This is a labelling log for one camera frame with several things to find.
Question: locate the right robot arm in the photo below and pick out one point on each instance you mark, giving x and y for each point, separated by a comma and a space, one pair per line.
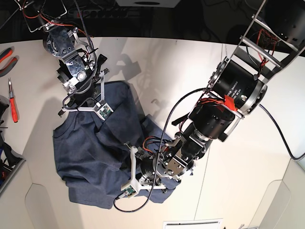
80, 68

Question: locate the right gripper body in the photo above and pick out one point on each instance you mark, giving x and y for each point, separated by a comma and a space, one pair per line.
88, 98

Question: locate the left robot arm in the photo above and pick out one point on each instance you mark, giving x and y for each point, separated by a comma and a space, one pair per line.
273, 40

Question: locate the orange handled screwdriver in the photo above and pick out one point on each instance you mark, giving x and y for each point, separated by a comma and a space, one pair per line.
14, 112

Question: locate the black power strip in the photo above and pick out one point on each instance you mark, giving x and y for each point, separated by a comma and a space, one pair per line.
98, 13

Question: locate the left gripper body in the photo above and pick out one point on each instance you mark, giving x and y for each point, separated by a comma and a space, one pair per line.
147, 166

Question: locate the blue grey t-shirt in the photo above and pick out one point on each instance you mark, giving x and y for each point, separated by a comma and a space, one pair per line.
91, 155

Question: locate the dark clutter at left edge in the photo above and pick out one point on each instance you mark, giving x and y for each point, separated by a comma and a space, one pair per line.
10, 161

